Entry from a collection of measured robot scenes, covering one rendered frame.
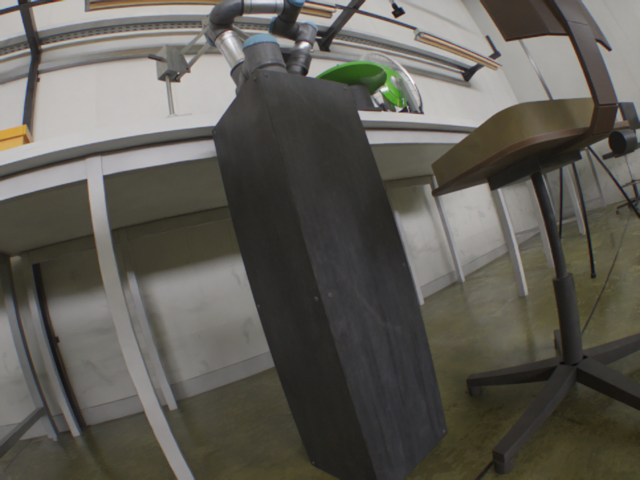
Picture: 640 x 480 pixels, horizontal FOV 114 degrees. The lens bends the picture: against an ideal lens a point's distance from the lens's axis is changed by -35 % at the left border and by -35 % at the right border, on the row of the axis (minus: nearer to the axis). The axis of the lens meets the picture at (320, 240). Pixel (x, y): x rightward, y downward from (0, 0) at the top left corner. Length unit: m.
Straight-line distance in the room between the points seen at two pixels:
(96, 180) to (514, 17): 0.88
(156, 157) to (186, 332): 1.04
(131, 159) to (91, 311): 1.02
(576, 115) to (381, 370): 0.57
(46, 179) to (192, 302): 1.06
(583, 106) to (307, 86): 0.53
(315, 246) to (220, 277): 1.22
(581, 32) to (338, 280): 0.60
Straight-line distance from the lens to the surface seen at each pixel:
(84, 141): 0.82
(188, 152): 0.85
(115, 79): 2.15
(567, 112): 0.61
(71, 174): 0.85
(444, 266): 2.64
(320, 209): 0.54
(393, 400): 0.63
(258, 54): 0.80
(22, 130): 0.99
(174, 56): 1.01
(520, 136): 0.52
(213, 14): 1.01
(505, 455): 0.65
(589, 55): 0.60
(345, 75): 1.10
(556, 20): 0.59
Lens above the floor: 0.48
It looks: 4 degrees up
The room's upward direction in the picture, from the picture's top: 16 degrees counter-clockwise
